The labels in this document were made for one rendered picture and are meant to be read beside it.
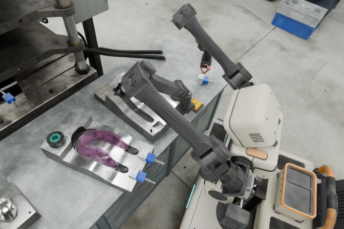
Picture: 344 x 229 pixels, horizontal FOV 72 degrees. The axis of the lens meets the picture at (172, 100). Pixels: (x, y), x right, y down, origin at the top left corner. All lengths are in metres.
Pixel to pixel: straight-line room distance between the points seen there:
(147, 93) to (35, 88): 1.20
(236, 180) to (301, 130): 2.04
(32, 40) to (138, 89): 1.14
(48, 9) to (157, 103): 0.96
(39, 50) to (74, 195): 0.87
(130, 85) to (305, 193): 0.98
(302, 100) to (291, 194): 1.97
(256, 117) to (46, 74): 1.45
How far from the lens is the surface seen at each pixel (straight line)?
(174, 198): 2.09
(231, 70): 1.08
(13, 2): 1.61
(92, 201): 1.27
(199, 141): 0.78
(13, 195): 1.32
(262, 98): 0.88
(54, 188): 1.34
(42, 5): 1.53
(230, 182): 0.86
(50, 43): 1.67
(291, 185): 1.33
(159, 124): 1.35
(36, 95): 1.74
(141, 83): 0.69
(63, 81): 1.77
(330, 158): 2.81
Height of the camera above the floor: 1.98
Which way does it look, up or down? 50 degrees down
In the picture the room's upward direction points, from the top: 7 degrees clockwise
